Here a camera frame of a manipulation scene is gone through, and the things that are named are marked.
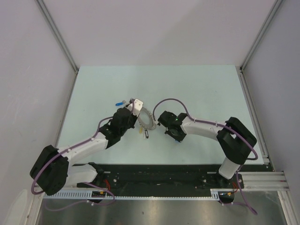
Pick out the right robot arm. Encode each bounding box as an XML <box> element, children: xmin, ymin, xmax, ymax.
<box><xmin>158</xmin><ymin>111</ymin><xmax>257</xmax><ymax>188</ymax></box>

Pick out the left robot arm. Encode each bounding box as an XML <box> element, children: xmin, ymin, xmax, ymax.
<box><xmin>30</xmin><ymin>101</ymin><xmax>143</xmax><ymax>195</ymax></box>

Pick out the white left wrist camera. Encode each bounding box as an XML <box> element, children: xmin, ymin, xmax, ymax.
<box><xmin>128</xmin><ymin>98</ymin><xmax>143</xmax><ymax>117</ymax></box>

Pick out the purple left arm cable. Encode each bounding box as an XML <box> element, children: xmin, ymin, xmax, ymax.
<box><xmin>30</xmin><ymin>99</ymin><xmax>135</xmax><ymax>195</ymax></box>

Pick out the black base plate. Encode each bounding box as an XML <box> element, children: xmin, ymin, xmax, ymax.
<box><xmin>89</xmin><ymin>163</ymin><xmax>244</xmax><ymax>189</ymax></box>

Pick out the white slotted cable duct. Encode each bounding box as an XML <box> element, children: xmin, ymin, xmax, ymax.
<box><xmin>44</xmin><ymin>188</ymin><xmax>234</xmax><ymax>201</ymax></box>

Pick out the aluminium rail profile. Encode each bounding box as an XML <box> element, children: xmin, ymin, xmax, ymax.
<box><xmin>240</xmin><ymin>172</ymin><xmax>289</xmax><ymax>191</ymax></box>

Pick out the left aluminium frame post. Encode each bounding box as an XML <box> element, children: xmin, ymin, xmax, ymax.
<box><xmin>35</xmin><ymin>0</ymin><xmax>79</xmax><ymax>74</ymax></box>

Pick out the aluminium frame post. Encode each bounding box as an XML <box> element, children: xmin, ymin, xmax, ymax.
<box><xmin>239</xmin><ymin>0</ymin><xmax>285</xmax><ymax>72</ymax></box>
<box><xmin>35</xmin><ymin>0</ymin><xmax>79</xmax><ymax>74</ymax></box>

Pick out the right aluminium frame post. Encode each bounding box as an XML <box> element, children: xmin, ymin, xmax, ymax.
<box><xmin>239</xmin><ymin>0</ymin><xmax>285</xmax><ymax>72</ymax></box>

